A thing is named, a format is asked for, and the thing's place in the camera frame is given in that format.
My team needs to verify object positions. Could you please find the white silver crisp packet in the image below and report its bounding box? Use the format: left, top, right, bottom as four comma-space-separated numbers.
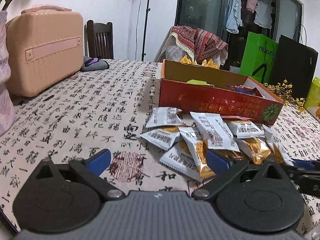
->
190, 112, 240, 152

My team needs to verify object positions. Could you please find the red blue silver snack bag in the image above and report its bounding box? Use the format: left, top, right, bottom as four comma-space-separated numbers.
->
228, 85, 264, 98

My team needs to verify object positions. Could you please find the gold crisp packet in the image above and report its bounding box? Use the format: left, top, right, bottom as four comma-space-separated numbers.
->
235, 137, 271, 165

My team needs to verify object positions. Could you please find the white oat crisp packet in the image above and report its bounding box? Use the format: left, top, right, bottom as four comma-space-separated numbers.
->
226, 120, 264, 139

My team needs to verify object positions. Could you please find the calligraphy print tablecloth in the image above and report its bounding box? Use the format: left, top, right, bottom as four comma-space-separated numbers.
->
0, 58, 320, 238

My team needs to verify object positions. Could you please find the light green snack carton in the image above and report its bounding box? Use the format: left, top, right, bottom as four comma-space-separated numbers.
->
304, 77, 320, 121

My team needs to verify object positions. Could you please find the white packet near gripper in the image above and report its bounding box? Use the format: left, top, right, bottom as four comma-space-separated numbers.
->
145, 107, 184, 128

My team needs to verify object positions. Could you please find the yellow flower branch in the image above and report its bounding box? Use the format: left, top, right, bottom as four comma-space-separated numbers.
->
263, 80, 306, 114

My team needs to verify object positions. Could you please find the orange cardboard snack box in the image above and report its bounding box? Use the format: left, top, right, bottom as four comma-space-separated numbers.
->
159, 60, 284, 125

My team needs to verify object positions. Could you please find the flat green snack packet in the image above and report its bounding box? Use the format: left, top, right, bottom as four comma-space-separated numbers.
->
187, 79, 207, 86

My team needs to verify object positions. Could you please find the pale pink vase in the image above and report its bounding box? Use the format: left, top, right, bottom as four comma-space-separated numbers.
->
0, 11, 15, 135

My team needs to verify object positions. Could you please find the grey purple folded cloth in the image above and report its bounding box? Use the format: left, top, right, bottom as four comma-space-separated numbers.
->
80, 56, 110, 72

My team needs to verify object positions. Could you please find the black paper shopping bag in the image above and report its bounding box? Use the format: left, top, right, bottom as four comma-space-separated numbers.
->
268, 35, 318, 98

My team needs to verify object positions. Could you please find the plate of orange slices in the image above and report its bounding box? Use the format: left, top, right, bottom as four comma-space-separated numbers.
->
179, 55, 221, 69

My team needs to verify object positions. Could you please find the green paper shopping bag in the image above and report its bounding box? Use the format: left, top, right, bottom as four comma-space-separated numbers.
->
239, 32, 278, 84

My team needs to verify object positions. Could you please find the red patterned cloth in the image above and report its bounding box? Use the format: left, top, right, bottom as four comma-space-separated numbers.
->
170, 25, 228, 64

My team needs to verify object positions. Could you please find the dark wooden chair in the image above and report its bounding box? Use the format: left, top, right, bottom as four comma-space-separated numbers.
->
86, 20, 114, 59

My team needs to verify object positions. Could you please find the chair under cloth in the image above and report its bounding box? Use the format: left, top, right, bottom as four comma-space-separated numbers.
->
153, 33, 228, 66

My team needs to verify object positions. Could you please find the pink small suitcase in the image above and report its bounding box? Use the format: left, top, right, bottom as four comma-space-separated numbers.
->
6, 5, 84, 98

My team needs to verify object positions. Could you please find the hanging blue shirt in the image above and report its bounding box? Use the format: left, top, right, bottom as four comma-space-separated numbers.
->
225, 0, 242, 34

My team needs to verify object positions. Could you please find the hanging white garment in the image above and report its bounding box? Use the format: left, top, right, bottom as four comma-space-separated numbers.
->
254, 0, 273, 29

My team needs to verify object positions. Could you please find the studio lamp on stand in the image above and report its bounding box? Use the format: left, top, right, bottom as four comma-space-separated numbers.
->
141, 0, 151, 61

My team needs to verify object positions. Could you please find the hanging pink garment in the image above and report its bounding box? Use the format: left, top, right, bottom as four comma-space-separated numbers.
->
246, 0, 258, 13

